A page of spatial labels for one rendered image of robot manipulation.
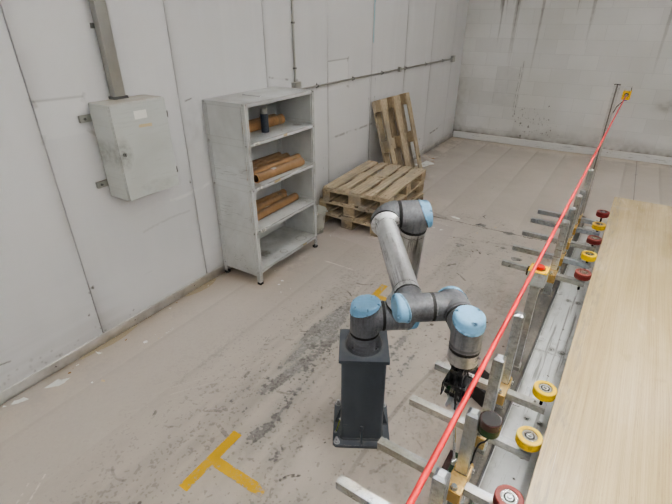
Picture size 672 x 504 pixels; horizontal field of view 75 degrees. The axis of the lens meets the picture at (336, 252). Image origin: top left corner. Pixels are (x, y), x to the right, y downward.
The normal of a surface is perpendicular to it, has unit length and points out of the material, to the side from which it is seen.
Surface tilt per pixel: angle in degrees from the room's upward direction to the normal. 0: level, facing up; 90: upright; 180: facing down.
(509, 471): 0
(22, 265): 90
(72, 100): 90
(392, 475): 0
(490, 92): 90
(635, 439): 0
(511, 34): 90
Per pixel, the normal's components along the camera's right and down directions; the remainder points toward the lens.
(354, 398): -0.04, 0.47
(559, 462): 0.00, -0.88
